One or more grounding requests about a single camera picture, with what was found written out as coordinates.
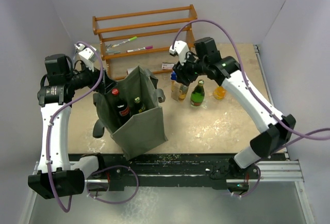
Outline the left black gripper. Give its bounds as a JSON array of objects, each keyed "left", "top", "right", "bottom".
[{"left": 65, "top": 60, "right": 118, "bottom": 95}]

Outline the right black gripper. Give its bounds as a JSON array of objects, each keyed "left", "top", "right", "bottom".
[{"left": 173, "top": 50, "right": 208, "bottom": 85}]

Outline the blue orange juice carton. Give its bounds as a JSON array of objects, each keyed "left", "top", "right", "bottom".
[{"left": 171, "top": 71, "right": 189, "bottom": 101}]

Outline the orange drink plastic bottle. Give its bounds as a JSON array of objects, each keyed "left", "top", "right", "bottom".
[{"left": 213, "top": 86, "right": 227, "bottom": 100}]

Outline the Coca-Cola glass bottle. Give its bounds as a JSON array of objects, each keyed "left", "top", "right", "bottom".
[{"left": 111, "top": 88, "right": 130, "bottom": 126}]

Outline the grey-green canvas bag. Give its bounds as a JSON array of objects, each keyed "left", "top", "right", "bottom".
[{"left": 93, "top": 66, "right": 168, "bottom": 160}]

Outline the green soda bottle yellow label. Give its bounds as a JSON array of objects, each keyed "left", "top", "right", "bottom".
[{"left": 133, "top": 97, "right": 146, "bottom": 115}]

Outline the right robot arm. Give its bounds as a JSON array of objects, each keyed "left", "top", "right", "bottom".
[{"left": 169, "top": 37, "right": 296, "bottom": 178}]

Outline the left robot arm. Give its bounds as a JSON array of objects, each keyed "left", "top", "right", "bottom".
[{"left": 28, "top": 53, "right": 117, "bottom": 199}]

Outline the green glass bottle gold cap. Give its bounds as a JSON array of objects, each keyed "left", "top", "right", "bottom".
[{"left": 190, "top": 80, "right": 205, "bottom": 106}]

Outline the red white small box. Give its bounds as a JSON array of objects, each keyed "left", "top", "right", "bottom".
[{"left": 127, "top": 68, "right": 134, "bottom": 75}]

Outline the pink-capped marker pen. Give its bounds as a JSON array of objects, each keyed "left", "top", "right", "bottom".
[{"left": 126, "top": 46, "right": 153, "bottom": 53}]

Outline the wooden three-tier rack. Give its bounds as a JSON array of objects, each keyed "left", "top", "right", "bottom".
[{"left": 92, "top": 4, "right": 197, "bottom": 76}]

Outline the green-capped marker pen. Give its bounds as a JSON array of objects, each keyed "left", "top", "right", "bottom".
[{"left": 111, "top": 36, "right": 137, "bottom": 47}]

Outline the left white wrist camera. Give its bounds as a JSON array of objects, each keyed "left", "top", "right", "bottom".
[{"left": 75, "top": 43, "right": 97, "bottom": 72}]

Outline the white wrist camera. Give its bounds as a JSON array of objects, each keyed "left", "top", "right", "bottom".
[
  {"left": 75, "top": 43, "right": 97, "bottom": 72},
  {"left": 169, "top": 41, "right": 190, "bottom": 65}
]

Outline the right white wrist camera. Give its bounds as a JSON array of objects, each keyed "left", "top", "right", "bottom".
[{"left": 169, "top": 41, "right": 190, "bottom": 65}]

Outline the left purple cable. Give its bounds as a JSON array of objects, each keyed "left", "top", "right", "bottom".
[{"left": 46, "top": 41, "right": 104, "bottom": 213}]

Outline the purple cable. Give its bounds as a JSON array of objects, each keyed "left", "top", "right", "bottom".
[
  {"left": 46, "top": 41, "right": 104, "bottom": 213},
  {"left": 172, "top": 19, "right": 330, "bottom": 199}
]

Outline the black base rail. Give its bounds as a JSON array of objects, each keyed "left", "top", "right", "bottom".
[{"left": 69, "top": 152, "right": 258, "bottom": 191}]

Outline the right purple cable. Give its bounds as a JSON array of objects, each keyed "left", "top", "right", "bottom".
[{"left": 172, "top": 19, "right": 330, "bottom": 199}]

